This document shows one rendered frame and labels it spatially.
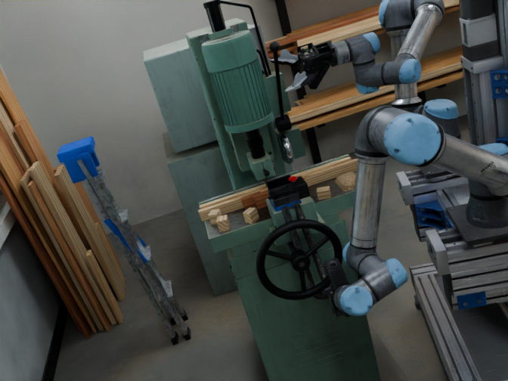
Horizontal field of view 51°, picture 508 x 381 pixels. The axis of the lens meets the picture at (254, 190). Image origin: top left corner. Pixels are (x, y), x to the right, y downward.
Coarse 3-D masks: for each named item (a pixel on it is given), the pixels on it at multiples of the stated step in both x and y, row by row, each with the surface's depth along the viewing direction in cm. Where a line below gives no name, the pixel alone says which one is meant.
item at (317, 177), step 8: (352, 160) 199; (328, 168) 199; (336, 168) 198; (344, 168) 198; (352, 168) 199; (312, 176) 197; (320, 176) 198; (328, 176) 198; (336, 176) 199; (312, 184) 198; (232, 200) 195; (240, 200) 195; (208, 208) 195; (216, 208) 194; (224, 208) 195; (232, 208) 196; (240, 208) 196; (200, 216) 194; (208, 216) 195
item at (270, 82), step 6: (264, 78) 200; (270, 78) 199; (282, 78) 200; (270, 84) 200; (276, 84) 201; (282, 84) 201; (270, 90) 201; (276, 90) 201; (282, 90) 202; (270, 96) 202; (276, 96) 202; (282, 96) 203; (270, 102) 203; (276, 102) 203; (288, 102) 204; (276, 108) 204; (288, 108) 205; (276, 114) 205
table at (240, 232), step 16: (336, 192) 188; (352, 192) 185; (256, 208) 193; (320, 208) 185; (336, 208) 186; (208, 224) 192; (240, 224) 185; (256, 224) 182; (272, 224) 184; (224, 240) 182; (240, 240) 184; (288, 240) 176
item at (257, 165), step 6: (264, 156) 190; (252, 162) 188; (258, 162) 187; (264, 162) 187; (270, 162) 188; (252, 168) 191; (258, 168) 188; (264, 168) 188; (270, 168) 188; (258, 174) 188; (264, 174) 189; (270, 174) 189; (258, 180) 189
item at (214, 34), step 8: (216, 0) 180; (208, 8) 181; (216, 8) 181; (208, 16) 183; (216, 16) 182; (216, 24) 183; (224, 24) 184; (216, 32) 183; (224, 32) 183; (232, 32) 184
